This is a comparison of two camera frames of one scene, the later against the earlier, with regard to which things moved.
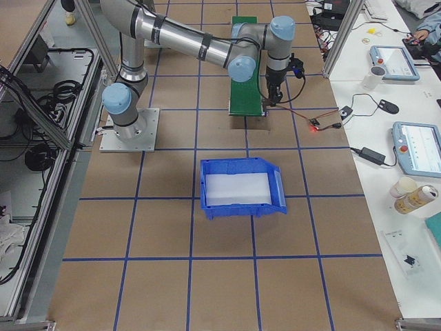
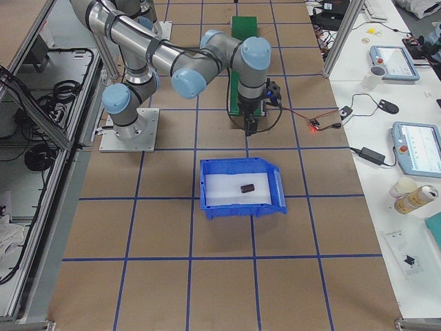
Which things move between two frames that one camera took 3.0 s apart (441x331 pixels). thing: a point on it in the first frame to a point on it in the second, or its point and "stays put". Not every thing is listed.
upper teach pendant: [395, 61] stays put
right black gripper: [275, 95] to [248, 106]
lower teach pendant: [417, 148] stays put
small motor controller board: [315, 122] stays put
